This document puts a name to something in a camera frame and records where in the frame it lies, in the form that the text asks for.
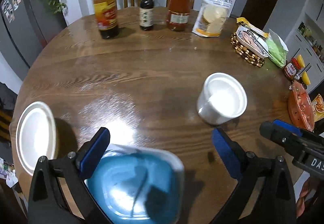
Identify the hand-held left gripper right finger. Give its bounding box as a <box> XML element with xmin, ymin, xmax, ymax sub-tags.
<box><xmin>212</xmin><ymin>127</ymin><xmax>297</xmax><ymax>224</ymax></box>

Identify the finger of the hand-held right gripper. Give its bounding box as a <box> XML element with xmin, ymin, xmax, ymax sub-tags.
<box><xmin>273</xmin><ymin>119</ymin><xmax>324</xmax><ymax>142</ymax></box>
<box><xmin>259</xmin><ymin>121</ymin><xmax>308</xmax><ymax>158</ymax></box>

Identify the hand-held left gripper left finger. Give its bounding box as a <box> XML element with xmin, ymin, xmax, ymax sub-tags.
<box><xmin>27</xmin><ymin>127</ymin><xmax>111</xmax><ymax>224</ymax></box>

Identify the white cup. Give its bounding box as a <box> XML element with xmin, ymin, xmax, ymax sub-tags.
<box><xmin>197</xmin><ymin>72</ymin><xmax>248</xmax><ymax>126</ymax></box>

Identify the large white bowl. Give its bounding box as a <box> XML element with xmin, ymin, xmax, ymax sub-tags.
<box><xmin>16</xmin><ymin>101</ymin><xmax>56</xmax><ymax>176</ymax></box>

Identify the person's right hand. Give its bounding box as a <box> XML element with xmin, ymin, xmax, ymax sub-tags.
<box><xmin>296</xmin><ymin>175</ymin><xmax>318</xmax><ymax>219</ymax></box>

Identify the orange lidded food container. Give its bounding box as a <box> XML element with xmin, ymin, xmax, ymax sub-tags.
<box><xmin>287</xmin><ymin>80</ymin><xmax>315</xmax><ymax>131</ymax></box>

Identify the printed snack packet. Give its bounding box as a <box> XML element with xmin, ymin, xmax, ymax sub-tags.
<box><xmin>311</xmin><ymin>94</ymin><xmax>324</xmax><ymax>122</ymax></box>

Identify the red chili jar yellow lid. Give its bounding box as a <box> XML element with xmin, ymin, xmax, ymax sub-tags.
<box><xmin>283</xmin><ymin>54</ymin><xmax>305</xmax><ymax>81</ymax></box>
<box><xmin>297</xmin><ymin>71</ymin><xmax>311</xmax><ymax>89</ymax></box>

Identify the green plastic bag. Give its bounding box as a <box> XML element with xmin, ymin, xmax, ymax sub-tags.
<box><xmin>267</xmin><ymin>29</ymin><xmax>289</xmax><ymax>69</ymax></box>

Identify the beaded wooden trivet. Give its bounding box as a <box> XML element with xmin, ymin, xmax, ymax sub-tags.
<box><xmin>230</xmin><ymin>32</ymin><xmax>266</xmax><ymax>67</ymax></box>

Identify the pile of crumpled paper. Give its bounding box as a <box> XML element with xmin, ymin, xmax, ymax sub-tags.
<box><xmin>0</xmin><ymin>158</ymin><xmax>18</xmax><ymax>188</ymax></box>

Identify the white cabinet shelf with jars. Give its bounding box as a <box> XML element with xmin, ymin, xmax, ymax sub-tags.
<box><xmin>286</xmin><ymin>13</ymin><xmax>324</xmax><ymax>62</ymax></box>

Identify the yellow black striped box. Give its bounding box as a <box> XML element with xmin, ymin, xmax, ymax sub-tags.
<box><xmin>0</xmin><ymin>110</ymin><xmax>13</xmax><ymax>138</ymax></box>

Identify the white tray with packets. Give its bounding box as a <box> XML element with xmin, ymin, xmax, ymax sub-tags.
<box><xmin>236</xmin><ymin>25</ymin><xmax>269</xmax><ymax>59</ymax></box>

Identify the yellow snack packet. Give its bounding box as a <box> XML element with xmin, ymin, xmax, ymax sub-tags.
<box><xmin>237</xmin><ymin>17</ymin><xmax>269</xmax><ymax>37</ymax></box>

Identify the white and yellow flour bag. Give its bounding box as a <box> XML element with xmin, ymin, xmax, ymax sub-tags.
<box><xmin>192</xmin><ymin>0</ymin><xmax>245</xmax><ymax>37</ymax></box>

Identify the vinegar bottle with yellow cap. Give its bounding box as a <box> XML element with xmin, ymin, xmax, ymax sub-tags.
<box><xmin>92</xmin><ymin>0</ymin><xmax>120</xmax><ymax>39</ymax></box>

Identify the small dark soy sauce bottle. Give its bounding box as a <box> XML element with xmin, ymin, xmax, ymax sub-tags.
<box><xmin>139</xmin><ymin>0</ymin><xmax>155</xmax><ymax>31</ymax></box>

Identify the grey refrigerator with magnets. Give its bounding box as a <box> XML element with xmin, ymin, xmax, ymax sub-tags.
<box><xmin>0</xmin><ymin>0</ymin><xmax>66</xmax><ymax>70</ymax></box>

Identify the red sauce bottle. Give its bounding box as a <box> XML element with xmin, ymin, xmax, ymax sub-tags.
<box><xmin>166</xmin><ymin>0</ymin><xmax>193</xmax><ymax>31</ymax></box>

